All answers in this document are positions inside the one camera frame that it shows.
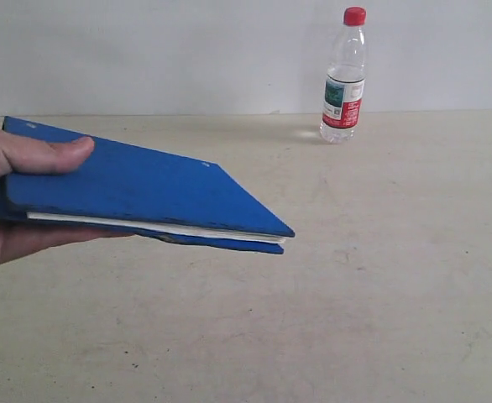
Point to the blue notebook folder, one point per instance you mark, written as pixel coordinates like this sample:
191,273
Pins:
154,194

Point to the clear plastic water bottle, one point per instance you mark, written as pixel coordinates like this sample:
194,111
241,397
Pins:
345,79

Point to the person's hand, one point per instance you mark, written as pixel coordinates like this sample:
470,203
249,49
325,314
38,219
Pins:
32,156

